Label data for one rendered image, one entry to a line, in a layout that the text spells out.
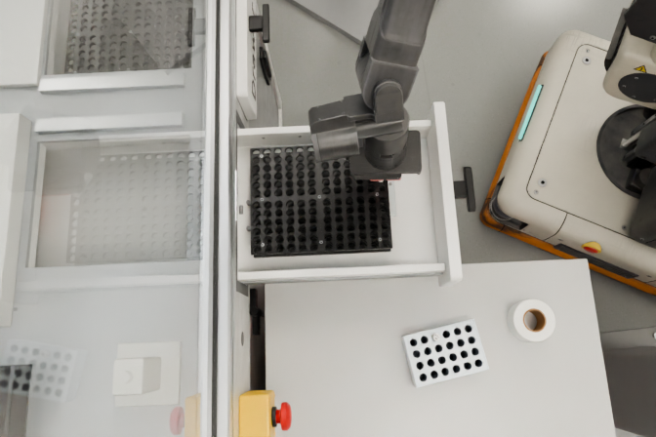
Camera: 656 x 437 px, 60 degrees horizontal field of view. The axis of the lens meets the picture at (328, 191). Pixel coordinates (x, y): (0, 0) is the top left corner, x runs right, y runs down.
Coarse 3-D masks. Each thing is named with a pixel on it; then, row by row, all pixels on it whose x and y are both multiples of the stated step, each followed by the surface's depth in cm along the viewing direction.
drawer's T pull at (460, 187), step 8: (464, 168) 90; (464, 176) 90; (456, 184) 89; (464, 184) 89; (472, 184) 89; (456, 192) 89; (464, 192) 89; (472, 192) 89; (472, 200) 89; (472, 208) 88
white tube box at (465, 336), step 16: (416, 336) 95; (448, 336) 96; (464, 336) 94; (416, 352) 97; (432, 352) 94; (448, 352) 94; (464, 352) 96; (480, 352) 94; (416, 368) 93; (432, 368) 93; (448, 368) 93; (464, 368) 93; (480, 368) 93; (416, 384) 93
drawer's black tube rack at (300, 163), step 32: (256, 160) 95; (288, 160) 95; (256, 192) 94; (288, 192) 94; (320, 192) 91; (352, 192) 91; (256, 224) 93; (288, 224) 90; (320, 224) 89; (352, 224) 89; (384, 224) 92; (256, 256) 91; (288, 256) 92
